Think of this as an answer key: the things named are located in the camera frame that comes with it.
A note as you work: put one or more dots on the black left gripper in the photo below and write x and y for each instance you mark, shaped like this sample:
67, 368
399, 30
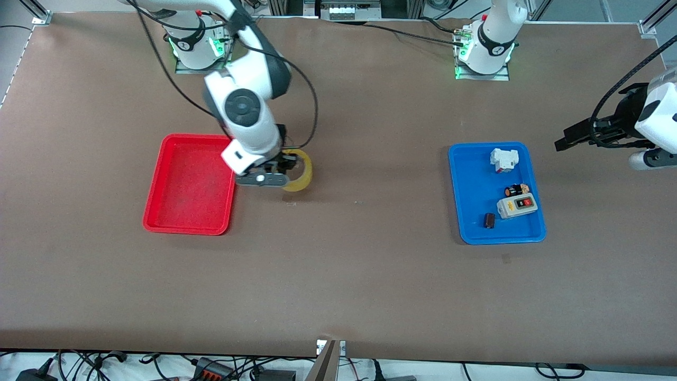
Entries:
628, 111

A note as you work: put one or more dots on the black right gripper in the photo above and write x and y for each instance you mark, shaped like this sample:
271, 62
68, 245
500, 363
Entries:
281, 133

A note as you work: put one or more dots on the yellow packing tape roll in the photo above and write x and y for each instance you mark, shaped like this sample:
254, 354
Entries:
305, 177

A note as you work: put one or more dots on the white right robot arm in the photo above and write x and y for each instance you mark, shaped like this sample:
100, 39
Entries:
248, 74

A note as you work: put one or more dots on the white circuit breaker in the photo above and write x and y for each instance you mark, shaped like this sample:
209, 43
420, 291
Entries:
503, 160

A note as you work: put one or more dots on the black cylindrical component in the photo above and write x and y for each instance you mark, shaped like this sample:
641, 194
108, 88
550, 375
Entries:
512, 190

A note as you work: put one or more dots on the red plastic tray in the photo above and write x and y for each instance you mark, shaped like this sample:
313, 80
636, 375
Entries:
190, 185

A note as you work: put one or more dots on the small black block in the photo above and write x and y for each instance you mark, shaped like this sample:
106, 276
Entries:
490, 220

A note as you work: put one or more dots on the blue plastic tray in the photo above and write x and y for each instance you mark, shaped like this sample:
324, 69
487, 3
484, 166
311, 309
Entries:
481, 211

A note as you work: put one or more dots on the white power strip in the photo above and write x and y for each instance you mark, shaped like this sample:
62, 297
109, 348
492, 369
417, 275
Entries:
349, 10

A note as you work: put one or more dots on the black floor plug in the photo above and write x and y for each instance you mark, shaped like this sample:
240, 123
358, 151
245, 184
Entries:
394, 377

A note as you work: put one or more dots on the grey switch box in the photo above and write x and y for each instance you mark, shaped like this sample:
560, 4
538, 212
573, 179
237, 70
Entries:
517, 206

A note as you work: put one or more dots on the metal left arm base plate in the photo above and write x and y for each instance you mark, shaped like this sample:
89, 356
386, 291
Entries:
486, 77

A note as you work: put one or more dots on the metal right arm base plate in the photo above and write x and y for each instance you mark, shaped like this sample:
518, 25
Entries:
211, 70

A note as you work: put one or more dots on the metal corner bracket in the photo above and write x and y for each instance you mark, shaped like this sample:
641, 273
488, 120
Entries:
646, 28
41, 19

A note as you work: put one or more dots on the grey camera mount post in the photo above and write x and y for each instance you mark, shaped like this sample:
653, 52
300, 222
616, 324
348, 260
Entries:
323, 365

